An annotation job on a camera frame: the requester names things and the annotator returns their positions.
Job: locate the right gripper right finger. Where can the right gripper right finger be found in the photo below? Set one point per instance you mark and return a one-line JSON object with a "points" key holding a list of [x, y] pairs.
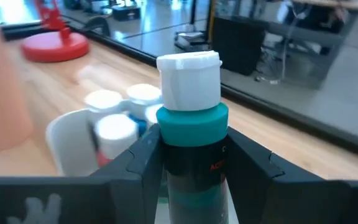
{"points": [[291, 202]]}

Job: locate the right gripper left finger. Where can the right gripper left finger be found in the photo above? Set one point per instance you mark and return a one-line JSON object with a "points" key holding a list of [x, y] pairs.
{"points": [[73, 202]]}

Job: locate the white plastic storage bin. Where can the white plastic storage bin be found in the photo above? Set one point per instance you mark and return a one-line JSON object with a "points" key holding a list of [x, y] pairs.
{"points": [[70, 143]]}

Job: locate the small green paint bottle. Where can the small green paint bottle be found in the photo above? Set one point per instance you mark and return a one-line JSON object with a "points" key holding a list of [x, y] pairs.
{"points": [[116, 133]]}

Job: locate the small blue paint bottle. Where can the small blue paint bottle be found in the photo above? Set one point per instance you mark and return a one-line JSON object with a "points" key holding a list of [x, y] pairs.
{"points": [[152, 113], [144, 95]]}

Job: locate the terracotta orange cup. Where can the terracotta orange cup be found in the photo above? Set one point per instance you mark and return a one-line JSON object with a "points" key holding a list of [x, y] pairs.
{"points": [[2, 93]]}

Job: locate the red desk lamp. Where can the red desk lamp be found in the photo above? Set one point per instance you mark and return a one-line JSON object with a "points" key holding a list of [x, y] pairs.
{"points": [[54, 46]]}

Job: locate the large black floor box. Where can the large black floor box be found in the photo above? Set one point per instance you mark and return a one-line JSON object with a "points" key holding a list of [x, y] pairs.
{"points": [[238, 46]]}

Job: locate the wooden desk grey legs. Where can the wooden desk grey legs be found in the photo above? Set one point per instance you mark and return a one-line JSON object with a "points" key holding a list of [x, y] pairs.
{"points": [[309, 35]]}

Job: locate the small black case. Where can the small black case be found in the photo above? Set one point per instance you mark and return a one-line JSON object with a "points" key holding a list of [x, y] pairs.
{"points": [[126, 13]]}

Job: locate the black aluminium table frame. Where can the black aluminium table frame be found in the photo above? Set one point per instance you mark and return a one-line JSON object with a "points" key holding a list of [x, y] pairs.
{"points": [[291, 117]]}

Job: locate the black table side bracket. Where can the black table side bracket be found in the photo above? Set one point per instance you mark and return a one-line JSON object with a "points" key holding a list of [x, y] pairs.
{"points": [[97, 23]]}

